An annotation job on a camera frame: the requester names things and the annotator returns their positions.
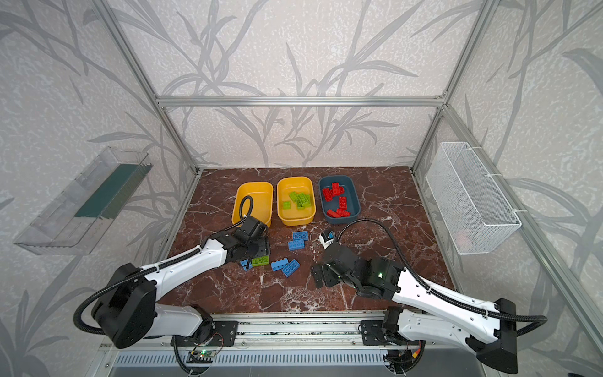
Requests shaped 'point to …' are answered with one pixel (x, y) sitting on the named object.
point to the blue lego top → (303, 236)
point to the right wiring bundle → (404, 360)
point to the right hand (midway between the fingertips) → (322, 257)
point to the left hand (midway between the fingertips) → (267, 242)
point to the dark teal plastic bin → (353, 203)
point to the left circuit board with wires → (204, 353)
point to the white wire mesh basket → (476, 213)
